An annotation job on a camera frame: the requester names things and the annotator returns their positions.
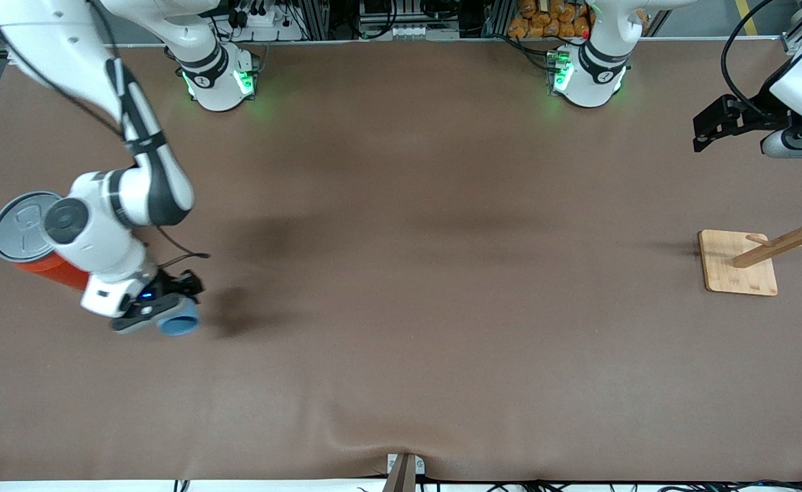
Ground wooden mug rack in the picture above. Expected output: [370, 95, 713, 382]
[698, 183, 802, 297]

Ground grey metal table clamp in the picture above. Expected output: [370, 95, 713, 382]
[386, 453, 426, 478]

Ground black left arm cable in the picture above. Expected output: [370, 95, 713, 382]
[721, 0, 784, 113]

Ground brown table cloth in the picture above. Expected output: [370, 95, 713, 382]
[0, 40, 802, 483]

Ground bag of orange snacks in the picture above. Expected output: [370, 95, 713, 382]
[507, 0, 594, 40]

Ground white power strip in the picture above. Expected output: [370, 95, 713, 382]
[226, 0, 306, 42]

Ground orange can with grey lid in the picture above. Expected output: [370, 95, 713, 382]
[0, 191, 94, 292]

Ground light blue plastic cup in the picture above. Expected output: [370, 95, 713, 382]
[157, 303, 200, 337]

